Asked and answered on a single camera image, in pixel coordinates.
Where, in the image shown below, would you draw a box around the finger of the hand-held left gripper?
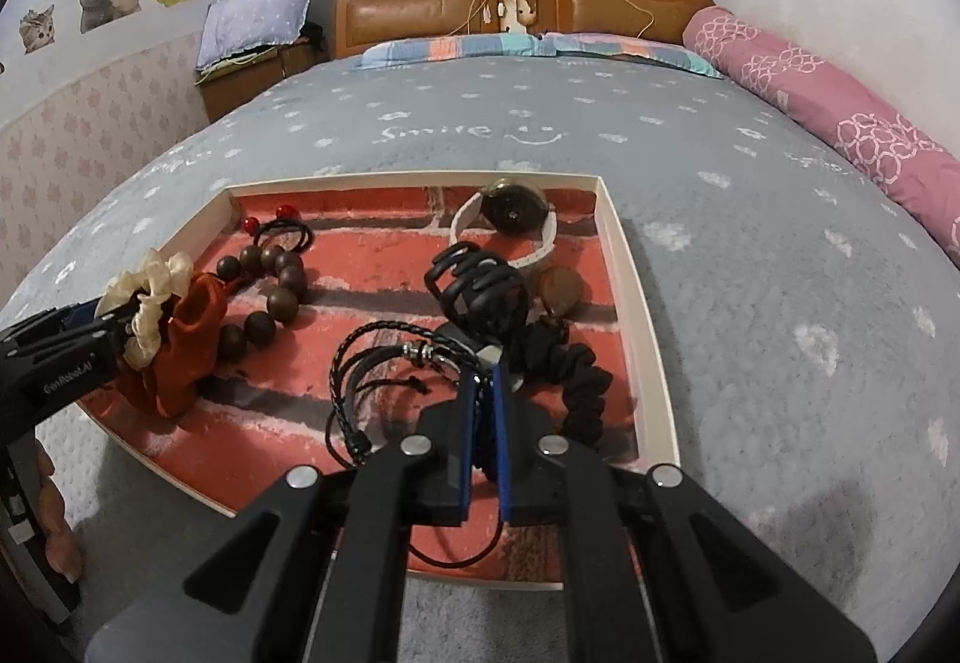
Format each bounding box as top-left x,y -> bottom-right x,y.
71,314 -> 141,353
0,298 -> 134,343

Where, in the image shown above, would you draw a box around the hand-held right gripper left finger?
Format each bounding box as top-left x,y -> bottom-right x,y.
85,373 -> 488,663

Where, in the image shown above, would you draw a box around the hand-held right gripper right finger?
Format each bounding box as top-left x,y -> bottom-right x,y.
487,363 -> 878,663

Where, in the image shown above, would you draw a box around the cream scrunchie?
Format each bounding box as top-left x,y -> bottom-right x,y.
93,246 -> 195,371

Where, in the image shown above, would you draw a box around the orange scrunchie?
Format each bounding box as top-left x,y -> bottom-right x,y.
115,272 -> 229,419

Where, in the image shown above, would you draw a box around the black scrunchie with gold bell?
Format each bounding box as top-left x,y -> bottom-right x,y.
480,331 -> 615,449

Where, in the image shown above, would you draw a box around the black braided leather bracelet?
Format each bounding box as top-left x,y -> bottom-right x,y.
325,319 -> 512,569

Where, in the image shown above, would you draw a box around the black claw hair clip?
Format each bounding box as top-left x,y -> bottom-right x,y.
424,241 -> 530,365

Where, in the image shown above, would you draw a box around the wooden teardrop pendant with cord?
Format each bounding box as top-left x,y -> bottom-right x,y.
523,266 -> 585,380

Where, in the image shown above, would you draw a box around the beige tray with brick liner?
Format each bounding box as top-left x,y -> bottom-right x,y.
75,172 -> 683,593

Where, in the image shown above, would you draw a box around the brown wooden bead bracelet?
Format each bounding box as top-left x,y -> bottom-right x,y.
215,244 -> 309,365

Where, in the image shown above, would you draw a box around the person's left hand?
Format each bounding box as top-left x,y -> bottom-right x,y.
35,442 -> 86,581

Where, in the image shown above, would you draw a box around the watch with pale band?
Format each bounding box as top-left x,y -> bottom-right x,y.
448,177 -> 560,271

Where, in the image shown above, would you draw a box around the grey patterned blanket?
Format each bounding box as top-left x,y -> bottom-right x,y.
0,52 -> 960,663

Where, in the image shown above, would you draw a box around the wooden nightstand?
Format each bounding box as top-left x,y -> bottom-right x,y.
194,36 -> 328,125

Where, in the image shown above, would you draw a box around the lavender dotted pillow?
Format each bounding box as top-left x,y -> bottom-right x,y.
196,0 -> 323,72

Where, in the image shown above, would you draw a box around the striped pastel pillow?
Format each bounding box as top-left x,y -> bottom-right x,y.
355,31 -> 725,80

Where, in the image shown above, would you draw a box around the pink floral rolled quilt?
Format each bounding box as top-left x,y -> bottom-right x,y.
682,4 -> 960,263

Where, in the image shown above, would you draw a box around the black hair tie red beads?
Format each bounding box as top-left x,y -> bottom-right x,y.
241,203 -> 315,254

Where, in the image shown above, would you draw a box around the tabby cat wall sticker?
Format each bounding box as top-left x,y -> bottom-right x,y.
18,2 -> 60,53

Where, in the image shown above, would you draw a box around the grey cats wall sticker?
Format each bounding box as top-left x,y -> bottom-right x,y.
78,0 -> 144,35

